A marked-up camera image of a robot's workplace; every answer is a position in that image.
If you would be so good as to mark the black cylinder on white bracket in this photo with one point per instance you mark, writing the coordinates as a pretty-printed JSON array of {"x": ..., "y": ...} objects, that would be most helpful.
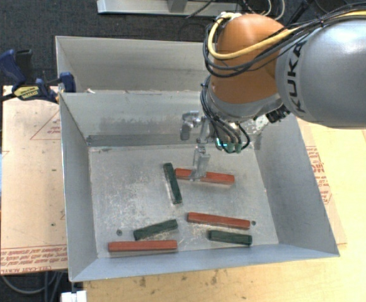
[{"x": 277, "y": 114}]

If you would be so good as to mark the grey metal bin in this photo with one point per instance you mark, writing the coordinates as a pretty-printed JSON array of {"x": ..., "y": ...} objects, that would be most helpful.
[{"x": 132, "y": 175}]

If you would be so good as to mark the red-brown flat block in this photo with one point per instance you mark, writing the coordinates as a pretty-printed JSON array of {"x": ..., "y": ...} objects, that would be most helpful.
[
  {"x": 219, "y": 178},
  {"x": 142, "y": 246},
  {"x": 219, "y": 221}
]

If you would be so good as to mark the brown cardboard board red print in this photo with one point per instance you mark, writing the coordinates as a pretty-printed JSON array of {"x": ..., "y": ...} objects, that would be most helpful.
[{"x": 31, "y": 181}]

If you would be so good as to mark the dark green flat block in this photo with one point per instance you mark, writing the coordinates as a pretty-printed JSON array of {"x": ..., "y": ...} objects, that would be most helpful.
[
  {"x": 155, "y": 229},
  {"x": 172, "y": 182},
  {"x": 230, "y": 238}
]

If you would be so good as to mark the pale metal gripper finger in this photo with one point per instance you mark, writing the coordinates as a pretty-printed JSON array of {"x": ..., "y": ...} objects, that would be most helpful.
[
  {"x": 196, "y": 165},
  {"x": 205, "y": 162}
]

